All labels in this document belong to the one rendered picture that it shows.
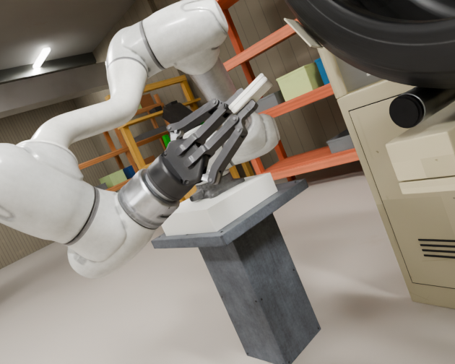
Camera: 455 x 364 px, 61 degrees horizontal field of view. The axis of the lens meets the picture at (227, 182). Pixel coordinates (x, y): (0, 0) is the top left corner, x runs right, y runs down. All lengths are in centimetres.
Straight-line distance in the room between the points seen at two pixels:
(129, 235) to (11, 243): 973
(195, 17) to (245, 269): 92
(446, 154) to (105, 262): 52
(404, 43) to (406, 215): 115
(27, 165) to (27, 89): 741
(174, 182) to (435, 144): 36
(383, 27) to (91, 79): 805
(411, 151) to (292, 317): 123
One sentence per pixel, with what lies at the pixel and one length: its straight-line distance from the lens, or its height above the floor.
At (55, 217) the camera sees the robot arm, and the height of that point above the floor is 95.
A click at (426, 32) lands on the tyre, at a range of 49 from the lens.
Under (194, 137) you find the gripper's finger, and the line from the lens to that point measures 60.
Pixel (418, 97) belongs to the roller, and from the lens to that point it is 55.
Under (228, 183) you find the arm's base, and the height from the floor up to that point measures 76.
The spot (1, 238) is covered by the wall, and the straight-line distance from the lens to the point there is 1032.
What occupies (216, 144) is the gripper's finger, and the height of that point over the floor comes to 95.
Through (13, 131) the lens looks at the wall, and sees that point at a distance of 1073.
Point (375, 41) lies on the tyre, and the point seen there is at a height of 100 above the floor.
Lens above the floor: 98
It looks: 8 degrees down
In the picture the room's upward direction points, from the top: 23 degrees counter-clockwise
